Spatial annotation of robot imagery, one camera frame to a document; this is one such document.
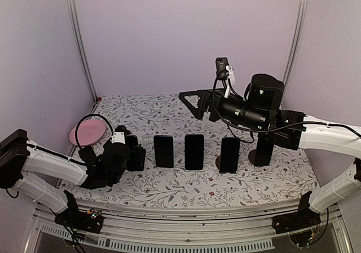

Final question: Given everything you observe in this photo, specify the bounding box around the pink round dish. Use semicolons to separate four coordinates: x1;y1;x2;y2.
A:
77;119;107;147

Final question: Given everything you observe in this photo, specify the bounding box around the pink phone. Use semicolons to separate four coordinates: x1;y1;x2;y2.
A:
125;135;138;155

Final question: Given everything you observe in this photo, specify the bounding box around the wooden round base stand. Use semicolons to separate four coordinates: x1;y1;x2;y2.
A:
248;149;257;164

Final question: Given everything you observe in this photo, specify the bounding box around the left aluminium frame post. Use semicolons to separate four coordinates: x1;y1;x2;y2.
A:
67;0;98;103

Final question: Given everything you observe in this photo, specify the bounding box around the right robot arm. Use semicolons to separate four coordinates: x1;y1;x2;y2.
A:
179;73;360;228

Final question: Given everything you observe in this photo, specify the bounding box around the teal phone dark screen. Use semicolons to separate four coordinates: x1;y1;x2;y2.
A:
219;137;240;174

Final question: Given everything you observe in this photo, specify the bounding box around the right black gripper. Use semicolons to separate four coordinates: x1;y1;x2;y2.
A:
179;87;268;132

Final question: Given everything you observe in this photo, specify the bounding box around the blue phone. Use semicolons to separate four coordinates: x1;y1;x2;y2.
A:
184;134;204;171
153;135;174;168

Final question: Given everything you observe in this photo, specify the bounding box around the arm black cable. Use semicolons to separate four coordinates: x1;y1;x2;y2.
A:
74;113;115;149
212;75;361;144

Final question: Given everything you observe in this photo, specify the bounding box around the aluminium frame post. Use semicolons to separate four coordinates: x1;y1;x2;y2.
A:
67;0;98;103
281;0;310;81

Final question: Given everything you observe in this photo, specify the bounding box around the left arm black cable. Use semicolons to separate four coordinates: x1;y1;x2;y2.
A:
74;113;115;149

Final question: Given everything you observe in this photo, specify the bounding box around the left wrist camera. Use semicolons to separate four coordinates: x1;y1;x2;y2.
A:
111;125;129;144

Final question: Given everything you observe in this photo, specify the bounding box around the black phone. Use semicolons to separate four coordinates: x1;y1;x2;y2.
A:
254;135;274;167

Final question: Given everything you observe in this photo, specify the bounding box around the dark round base stand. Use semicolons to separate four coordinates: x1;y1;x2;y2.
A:
215;156;221;169

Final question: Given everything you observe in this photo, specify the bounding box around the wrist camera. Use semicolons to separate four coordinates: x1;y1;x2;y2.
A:
111;125;129;144
215;57;235;98

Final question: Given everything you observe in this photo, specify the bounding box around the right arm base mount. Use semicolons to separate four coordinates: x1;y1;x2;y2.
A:
271;191;329;248

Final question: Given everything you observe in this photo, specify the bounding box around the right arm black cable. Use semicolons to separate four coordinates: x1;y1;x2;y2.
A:
212;75;361;144

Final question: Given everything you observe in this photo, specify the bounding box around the right aluminium frame post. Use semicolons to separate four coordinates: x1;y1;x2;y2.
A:
281;0;310;81

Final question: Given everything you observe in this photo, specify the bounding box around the floral table mat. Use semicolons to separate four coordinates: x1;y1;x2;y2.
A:
60;95;318;208

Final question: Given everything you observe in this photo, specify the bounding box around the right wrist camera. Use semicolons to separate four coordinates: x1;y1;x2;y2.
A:
215;57;235;98

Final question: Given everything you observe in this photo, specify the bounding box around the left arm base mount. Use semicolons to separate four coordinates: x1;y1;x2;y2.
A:
54;190;104;234

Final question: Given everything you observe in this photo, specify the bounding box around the black folding phone stand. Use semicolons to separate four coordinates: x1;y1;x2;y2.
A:
127;144;146;171

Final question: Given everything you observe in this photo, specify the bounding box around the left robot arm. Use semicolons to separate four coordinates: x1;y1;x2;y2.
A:
1;129;130;227

